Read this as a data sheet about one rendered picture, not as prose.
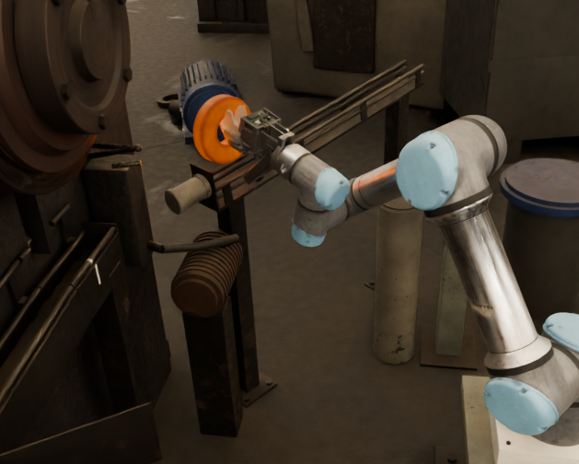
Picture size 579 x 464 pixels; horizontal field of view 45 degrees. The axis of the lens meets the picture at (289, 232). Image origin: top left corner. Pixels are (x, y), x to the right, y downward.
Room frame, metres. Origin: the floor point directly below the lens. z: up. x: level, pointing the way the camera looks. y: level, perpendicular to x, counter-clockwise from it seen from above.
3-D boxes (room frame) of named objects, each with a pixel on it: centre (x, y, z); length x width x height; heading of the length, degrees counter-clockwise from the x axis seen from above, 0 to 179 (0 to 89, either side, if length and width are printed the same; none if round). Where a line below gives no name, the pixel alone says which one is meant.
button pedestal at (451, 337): (1.59, -0.46, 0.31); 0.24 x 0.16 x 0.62; 169
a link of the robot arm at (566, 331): (0.96, -0.50, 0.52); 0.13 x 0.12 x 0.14; 132
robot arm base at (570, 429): (0.96, -0.50, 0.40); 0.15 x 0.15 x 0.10
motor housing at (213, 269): (1.36, 0.20, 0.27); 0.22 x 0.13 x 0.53; 169
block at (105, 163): (1.29, 0.36, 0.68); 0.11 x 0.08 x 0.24; 79
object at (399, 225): (1.58, -0.30, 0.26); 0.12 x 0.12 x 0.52
